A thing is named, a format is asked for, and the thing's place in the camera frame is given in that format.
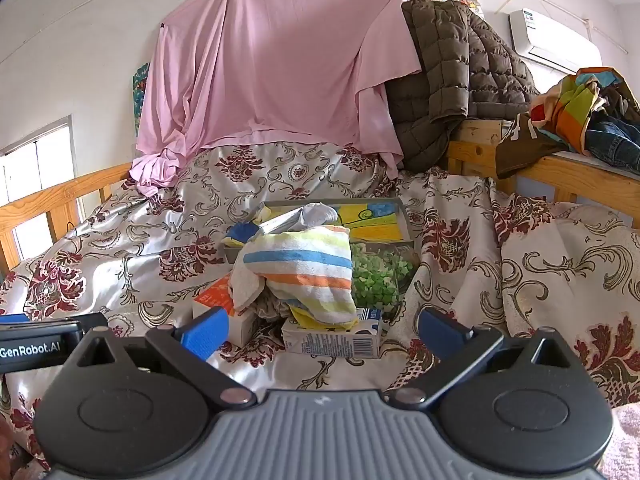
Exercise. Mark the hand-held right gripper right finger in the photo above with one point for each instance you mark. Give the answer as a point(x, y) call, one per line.
point(441, 332)

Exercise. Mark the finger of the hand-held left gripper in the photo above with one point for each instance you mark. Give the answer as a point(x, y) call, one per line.
point(12, 319)

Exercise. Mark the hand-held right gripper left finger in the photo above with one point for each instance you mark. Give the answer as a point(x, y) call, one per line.
point(205, 332)

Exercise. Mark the striped towel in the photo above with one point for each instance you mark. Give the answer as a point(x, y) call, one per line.
point(300, 265)

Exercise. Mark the grey tray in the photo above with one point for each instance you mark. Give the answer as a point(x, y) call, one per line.
point(406, 220)

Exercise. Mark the orange white box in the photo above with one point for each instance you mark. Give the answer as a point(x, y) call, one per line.
point(220, 295)

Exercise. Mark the bag of green pieces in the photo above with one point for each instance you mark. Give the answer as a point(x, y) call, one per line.
point(375, 280)

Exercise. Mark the blue white carton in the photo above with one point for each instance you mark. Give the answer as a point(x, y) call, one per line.
point(330, 342)

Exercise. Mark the floral satin blanket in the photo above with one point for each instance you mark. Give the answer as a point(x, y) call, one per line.
point(550, 285)

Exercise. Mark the window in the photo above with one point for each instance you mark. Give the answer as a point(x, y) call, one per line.
point(35, 170)

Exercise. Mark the grey knotted cloth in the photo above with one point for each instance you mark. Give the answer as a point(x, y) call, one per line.
point(320, 215)

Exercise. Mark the brown printed shirt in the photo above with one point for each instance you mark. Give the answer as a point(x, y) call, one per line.
point(520, 152)

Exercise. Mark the pink towel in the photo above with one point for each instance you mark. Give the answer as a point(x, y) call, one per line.
point(625, 445)

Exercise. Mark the brown quilted jacket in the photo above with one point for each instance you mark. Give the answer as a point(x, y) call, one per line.
point(450, 85)

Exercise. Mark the blue jeans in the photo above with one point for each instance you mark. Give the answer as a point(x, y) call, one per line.
point(615, 145)

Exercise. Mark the colourful patchwork cloth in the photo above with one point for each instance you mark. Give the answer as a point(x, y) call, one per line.
point(575, 110)

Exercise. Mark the pink bed sheet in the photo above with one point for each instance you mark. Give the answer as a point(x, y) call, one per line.
point(275, 60)

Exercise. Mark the white air conditioner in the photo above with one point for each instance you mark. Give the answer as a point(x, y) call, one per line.
point(545, 35)

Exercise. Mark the wooden bed rail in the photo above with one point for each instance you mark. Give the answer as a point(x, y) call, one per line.
point(50, 200)

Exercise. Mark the wooden bunk frame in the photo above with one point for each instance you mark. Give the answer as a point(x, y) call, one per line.
point(475, 150)

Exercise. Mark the small wall poster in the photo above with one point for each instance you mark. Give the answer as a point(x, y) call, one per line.
point(141, 100)

